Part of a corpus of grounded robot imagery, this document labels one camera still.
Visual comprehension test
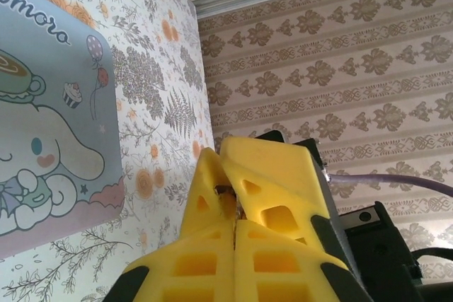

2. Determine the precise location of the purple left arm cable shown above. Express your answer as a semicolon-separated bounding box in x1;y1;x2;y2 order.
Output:
327;170;453;197

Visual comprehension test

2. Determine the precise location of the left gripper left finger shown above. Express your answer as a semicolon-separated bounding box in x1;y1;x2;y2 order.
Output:
111;148;235;302

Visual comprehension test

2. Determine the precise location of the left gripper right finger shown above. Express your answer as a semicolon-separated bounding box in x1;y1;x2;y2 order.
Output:
221;135;372;302

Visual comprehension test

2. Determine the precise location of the blue cartoon tin box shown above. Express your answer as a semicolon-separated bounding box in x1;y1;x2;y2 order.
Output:
0;0;125;259

